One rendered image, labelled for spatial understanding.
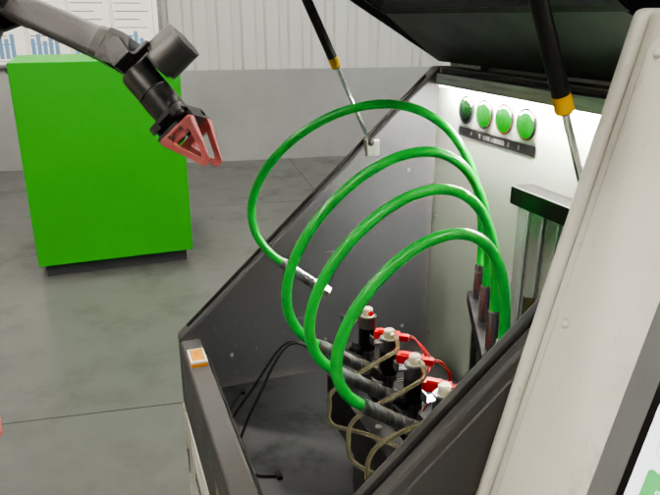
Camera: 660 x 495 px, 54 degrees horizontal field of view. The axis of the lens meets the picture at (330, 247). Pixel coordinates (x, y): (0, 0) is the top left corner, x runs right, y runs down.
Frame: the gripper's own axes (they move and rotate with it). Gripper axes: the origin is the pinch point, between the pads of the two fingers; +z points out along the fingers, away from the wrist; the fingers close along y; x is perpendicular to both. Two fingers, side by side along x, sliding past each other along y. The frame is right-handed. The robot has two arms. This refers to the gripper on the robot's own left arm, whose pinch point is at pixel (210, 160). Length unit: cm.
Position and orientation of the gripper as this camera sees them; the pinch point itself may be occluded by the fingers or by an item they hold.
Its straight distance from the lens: 109.9
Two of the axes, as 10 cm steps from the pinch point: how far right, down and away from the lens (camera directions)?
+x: -7.3, 6.4, 2.4
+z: 6.5, 7.6, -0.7
